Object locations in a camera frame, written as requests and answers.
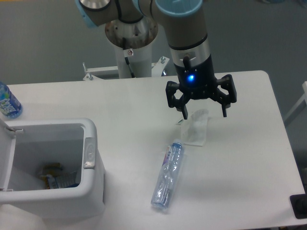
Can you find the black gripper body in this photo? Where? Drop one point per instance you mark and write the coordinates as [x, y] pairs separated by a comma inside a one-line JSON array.
[[197, 82]]

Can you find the crushed clear plastic bottle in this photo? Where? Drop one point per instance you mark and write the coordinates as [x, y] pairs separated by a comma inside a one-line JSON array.
[[167, 178]]

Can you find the clear plastic wrapper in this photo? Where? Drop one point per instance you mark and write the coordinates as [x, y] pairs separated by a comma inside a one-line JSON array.
[[193, 131]]

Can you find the white frame at right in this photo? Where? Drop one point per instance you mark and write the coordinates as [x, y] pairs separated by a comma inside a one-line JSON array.
[[297, 108]]

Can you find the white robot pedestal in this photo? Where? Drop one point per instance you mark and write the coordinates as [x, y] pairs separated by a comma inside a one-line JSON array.
[[132, 43]]

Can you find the white trash can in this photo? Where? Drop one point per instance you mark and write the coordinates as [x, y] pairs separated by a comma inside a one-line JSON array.
[[26, 146]]

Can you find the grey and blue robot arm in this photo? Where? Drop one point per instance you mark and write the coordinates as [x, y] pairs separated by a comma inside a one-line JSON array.
[[182, 20]]

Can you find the black object at table edge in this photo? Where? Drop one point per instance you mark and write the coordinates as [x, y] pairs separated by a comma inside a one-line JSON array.
[[299, 205]]

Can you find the blue labelled water bottle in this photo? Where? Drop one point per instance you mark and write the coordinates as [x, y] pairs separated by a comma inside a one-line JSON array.
[[10, 107]]

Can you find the trash wrappers inside can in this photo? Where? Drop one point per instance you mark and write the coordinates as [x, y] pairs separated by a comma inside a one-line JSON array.
[[54, 177]]

